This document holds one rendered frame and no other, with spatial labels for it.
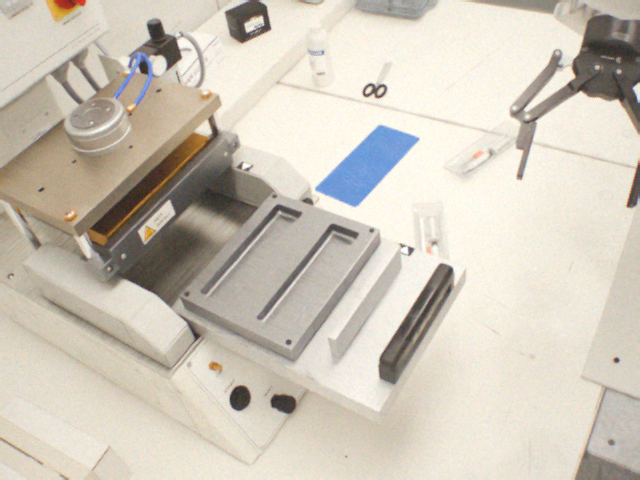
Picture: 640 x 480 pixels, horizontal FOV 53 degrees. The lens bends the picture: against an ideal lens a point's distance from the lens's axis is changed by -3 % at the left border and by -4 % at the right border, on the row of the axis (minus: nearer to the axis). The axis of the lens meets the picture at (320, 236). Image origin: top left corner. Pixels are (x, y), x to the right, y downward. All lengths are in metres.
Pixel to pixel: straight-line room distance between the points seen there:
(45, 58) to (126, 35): 0.67
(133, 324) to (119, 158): 0.20
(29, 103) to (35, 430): 0.45
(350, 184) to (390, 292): 0.49
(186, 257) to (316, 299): 0.25
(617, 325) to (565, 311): 0.11
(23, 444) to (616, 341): 0.82
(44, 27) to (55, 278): 0.34
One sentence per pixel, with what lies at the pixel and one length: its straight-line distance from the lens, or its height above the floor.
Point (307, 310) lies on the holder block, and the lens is 0.75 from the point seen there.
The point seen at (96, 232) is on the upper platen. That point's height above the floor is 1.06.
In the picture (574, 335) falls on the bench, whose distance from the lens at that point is 1.04.
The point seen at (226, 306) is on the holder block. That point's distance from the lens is 0.78.
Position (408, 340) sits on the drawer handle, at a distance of 0.70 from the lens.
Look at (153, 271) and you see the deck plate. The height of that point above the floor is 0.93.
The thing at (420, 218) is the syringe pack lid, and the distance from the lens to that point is 1.14.
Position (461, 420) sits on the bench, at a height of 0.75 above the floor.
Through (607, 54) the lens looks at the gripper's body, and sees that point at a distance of 0.87.
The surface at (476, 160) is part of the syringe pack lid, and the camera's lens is 1.25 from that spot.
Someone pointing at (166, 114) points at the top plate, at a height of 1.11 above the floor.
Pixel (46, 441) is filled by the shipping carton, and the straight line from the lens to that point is 0.96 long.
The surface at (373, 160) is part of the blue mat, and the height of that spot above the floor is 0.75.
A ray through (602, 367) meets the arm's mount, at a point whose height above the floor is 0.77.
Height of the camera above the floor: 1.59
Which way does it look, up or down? 46 degrees down
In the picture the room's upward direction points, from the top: 11 degrees counter-clockwise
